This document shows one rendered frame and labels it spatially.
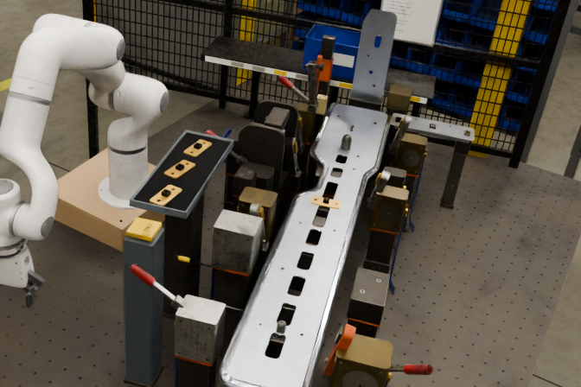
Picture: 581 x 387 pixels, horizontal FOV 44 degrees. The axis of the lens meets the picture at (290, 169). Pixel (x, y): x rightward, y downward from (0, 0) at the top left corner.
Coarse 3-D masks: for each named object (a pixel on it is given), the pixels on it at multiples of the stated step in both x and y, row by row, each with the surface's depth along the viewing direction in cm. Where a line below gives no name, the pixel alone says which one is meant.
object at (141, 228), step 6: (138, 222) 156; (144, 222) 157; (150, 222) 157; (156, 222) 157; (132, 228) 154; (138, 228) 155; (144, 228) 155; (150, 228) 155; (156, 228) 155; (126, 234) 153; (132, 234) 153; (138, 234) 153; (144, 234) 153; (150, 234) 153; (150, 240) 153
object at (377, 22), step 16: (368, 16) 247; (384, 16) 245; (368, 32) 249; (384, 32) 248; (368, 48) 252; (384, 48) 251; (368, 64) 255; (384, 64) 254; (368, 80) 258; (384, 80) 257; (352, 96) 262; (368, 96) 261
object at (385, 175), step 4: (384, 172) 198; (388, 172) 198; (380, 176) 198; (384, 176) 197; (388, 176) 197; (376, 180) 199; (380, 180) 197; (384, 180) 197; (376, 184) 199; (380, 184) 198; (384, 184) 198; (376, 188) 199; (380, 188) 199; (380, 192) 199; (372, 196) 201; (368, 200) 203; (372, 200) 201; (368, 204) 202; (372, 204) 202; (368, 208) 203; (372, 208) 203
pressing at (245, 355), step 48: (336, 144) 230; (384, 144) 234; (336, 192) 206; (288, 240) 183; (336, 240) 185; (288, 288) 167; (336, 288) 170; (240, 336) 152; (288, 336) 154; (240, 384) 141; (288, 384) 142
